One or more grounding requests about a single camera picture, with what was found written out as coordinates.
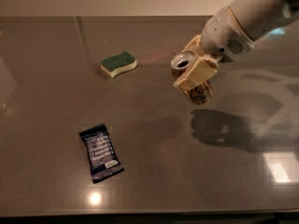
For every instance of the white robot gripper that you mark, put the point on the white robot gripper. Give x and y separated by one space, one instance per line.
224 34

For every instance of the orange soda can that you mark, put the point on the orange soda can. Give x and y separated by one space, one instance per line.
192 73

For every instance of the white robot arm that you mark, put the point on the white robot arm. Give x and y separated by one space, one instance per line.
258 17

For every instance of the green and white sponge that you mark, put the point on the green and white sponge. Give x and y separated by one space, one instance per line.
118 64

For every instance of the dark blue snack wrapper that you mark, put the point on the dark blue snack wrapper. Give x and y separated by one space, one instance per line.
103 160

